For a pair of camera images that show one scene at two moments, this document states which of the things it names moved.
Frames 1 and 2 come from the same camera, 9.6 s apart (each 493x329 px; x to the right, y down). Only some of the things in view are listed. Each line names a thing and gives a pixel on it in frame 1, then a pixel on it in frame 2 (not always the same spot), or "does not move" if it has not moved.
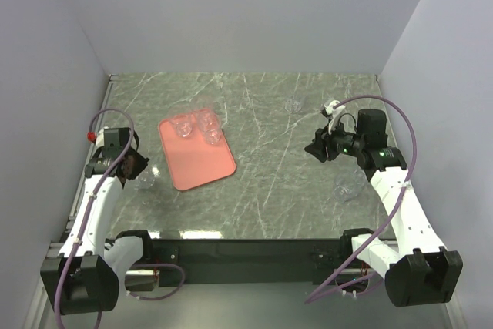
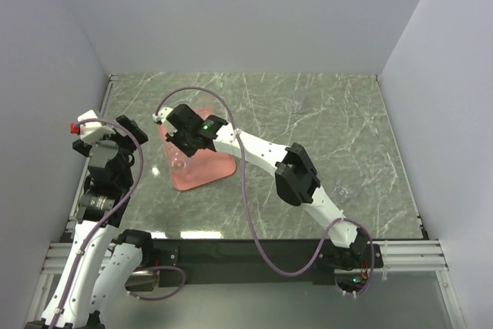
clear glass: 349,185 → 177,159
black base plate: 185,263 does not move
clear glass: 293,105 does not move
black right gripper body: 343,142 → 182,142
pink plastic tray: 193,160 does not move
